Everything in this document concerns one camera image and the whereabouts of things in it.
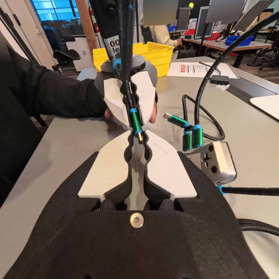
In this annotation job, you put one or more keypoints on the person's black jacket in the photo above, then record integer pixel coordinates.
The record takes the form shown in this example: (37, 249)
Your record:
(17, 141)

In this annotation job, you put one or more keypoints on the black board wooden rim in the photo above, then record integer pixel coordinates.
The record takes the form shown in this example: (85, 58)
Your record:
(250, 15)

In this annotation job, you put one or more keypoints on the printed paper sheet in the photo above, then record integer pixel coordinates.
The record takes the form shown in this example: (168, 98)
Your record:
(181, 72)

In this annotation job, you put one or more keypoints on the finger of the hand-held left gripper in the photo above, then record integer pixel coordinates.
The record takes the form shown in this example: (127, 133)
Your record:
(146, 96)
(113, 98)

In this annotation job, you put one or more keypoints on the clear plastic caps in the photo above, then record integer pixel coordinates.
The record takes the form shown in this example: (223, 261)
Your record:
(222, 86)

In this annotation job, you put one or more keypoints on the wooden office desk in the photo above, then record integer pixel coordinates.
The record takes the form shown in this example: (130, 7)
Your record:
(218, 44)

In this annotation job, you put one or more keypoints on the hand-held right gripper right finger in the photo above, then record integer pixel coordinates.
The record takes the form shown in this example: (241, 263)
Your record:
(167, 172)

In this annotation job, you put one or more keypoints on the silver metal port hub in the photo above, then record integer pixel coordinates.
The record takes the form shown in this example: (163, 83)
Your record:
(222, 152)

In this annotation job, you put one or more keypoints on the wooden post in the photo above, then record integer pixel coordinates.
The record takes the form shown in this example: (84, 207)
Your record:
(87, 26)

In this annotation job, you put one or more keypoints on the black office chair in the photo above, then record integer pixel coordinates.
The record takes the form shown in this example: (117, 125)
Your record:
(65, 54)

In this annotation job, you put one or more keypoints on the red plastic bin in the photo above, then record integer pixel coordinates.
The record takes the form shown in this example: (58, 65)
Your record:
(189, 32)

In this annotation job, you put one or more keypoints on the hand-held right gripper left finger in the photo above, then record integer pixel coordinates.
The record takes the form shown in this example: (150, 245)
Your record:
(106, 172)

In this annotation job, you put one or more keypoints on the white flat pad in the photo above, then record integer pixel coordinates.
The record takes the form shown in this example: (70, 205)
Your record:
(268, 106)

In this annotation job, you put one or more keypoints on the black monitor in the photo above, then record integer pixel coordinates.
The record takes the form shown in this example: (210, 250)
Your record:
(183, 18)
(203, 21)

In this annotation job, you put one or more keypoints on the yellow plastic bin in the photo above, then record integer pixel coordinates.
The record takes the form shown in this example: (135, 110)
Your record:
(157, 56)

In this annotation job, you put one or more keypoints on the small blue plastic bin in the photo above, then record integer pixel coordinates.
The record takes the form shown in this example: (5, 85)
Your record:
(239, 41)

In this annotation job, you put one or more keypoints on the person's left hand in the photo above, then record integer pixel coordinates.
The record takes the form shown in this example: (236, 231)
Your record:
(154, 115)

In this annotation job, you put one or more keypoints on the person's left forearm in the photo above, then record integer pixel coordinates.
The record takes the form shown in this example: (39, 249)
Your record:
(65, 96)

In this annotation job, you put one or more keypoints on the small black usb hub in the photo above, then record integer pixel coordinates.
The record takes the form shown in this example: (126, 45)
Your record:
(220, 79)

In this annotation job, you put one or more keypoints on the white recycling bin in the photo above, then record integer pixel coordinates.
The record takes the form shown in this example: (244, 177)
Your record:
(80, 54)

